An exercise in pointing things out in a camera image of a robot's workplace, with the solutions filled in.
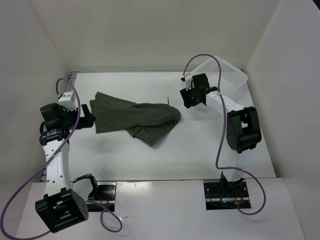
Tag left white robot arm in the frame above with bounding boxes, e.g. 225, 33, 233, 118
35, 103, 96, 233

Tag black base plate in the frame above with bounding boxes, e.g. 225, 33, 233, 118
87, 181, 117, 212
203, 179, 252, 211

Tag olive green shorts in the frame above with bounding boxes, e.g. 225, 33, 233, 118
89, 92, 182, 147

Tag aluminium table edge rail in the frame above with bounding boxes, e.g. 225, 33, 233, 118
66, 71, 78, 92

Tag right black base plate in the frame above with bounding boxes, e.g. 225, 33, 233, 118
203, 179, 252, 211

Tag white plastic basket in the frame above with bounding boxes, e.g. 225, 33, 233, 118
190, 57, 248, 98

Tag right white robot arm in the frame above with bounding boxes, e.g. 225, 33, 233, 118
180, 73, 262, 197

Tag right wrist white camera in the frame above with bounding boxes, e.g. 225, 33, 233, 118
180, 73, 193, 90

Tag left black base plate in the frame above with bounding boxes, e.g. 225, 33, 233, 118
87, 181, 117, 212

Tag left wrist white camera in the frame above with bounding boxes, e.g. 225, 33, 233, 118
58, 91, 76, 111

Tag wrist white camera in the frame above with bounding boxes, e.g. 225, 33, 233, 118
180, 73, 193, 90
58, 91, 76, 111

